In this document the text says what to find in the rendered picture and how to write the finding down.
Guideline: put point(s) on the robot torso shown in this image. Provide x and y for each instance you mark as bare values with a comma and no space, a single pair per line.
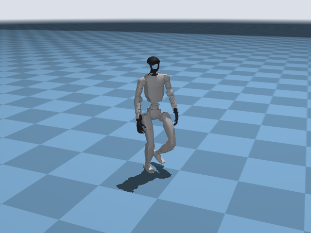
154,92

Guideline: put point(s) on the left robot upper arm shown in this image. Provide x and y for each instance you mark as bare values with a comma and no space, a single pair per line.
167,83

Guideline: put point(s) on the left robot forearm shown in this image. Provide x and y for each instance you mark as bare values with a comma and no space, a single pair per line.
173,102

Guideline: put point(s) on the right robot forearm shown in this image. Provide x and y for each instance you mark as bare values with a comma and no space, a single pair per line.
137,107

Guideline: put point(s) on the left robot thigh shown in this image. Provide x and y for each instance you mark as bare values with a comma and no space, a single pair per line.
169,129

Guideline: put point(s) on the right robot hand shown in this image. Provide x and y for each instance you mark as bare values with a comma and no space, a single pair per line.
140,124

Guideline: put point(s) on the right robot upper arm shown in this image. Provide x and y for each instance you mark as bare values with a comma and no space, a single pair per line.
140,83

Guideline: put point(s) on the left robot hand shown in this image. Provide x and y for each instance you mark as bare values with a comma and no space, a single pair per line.
176,116

